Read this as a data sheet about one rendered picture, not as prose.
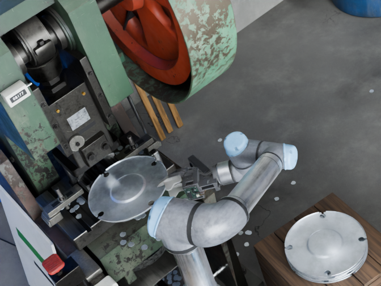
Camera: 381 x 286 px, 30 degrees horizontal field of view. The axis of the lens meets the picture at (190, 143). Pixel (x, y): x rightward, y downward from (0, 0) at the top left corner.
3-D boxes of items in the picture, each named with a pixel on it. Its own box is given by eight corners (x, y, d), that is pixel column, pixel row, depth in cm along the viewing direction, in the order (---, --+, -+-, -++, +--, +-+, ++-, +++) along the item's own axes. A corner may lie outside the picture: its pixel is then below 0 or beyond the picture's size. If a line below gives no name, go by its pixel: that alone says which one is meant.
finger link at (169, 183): (153, 190, 230) (180, 184, 228) (154, 177, 234) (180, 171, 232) (157, 197, 232) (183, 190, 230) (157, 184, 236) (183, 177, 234)
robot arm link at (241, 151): (259, 131, 214) (269, 152, 222) (226, 127, 219) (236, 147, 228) (251, 153, 210) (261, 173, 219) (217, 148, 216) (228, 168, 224)
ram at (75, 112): (121, 148, 241) (90, 82, 221) (85, 175, 236) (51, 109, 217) (96, 128, 253) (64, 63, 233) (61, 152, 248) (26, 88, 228)
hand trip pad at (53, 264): (73, 276, 233) (64, 262, 228) (58, 287, 231) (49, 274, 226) (63, 264, 238) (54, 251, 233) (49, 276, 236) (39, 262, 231)
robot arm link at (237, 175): (259, 145, 225) (266, 159, 231) (226, 154, 228) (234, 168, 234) (262, 165, 220) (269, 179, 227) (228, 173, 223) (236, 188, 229)
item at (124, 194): (73, 201, 245) (72, 199, 245) (132, 146, 255) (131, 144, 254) (122, 236, 226) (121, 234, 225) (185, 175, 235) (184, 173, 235)
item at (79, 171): (124, 149, 249) (119, 138, 245) (78, 183, 242) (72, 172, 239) (101, 130, 260) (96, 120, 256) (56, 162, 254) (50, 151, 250)
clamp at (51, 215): (88, 199, 255) (78, 180, 248) (50, 227, 249) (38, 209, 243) (80, 191, 259) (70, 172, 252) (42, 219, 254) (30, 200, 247)
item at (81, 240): (179, 175, 260) (174, 163, 256) (79, 251, 246) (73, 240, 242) (135, 141, 280) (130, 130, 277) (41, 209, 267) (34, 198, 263)
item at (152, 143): (161, 145, 265) (153, 125, 258) (126, 171, 260) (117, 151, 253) (152, 138, 269) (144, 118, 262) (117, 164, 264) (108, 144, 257)
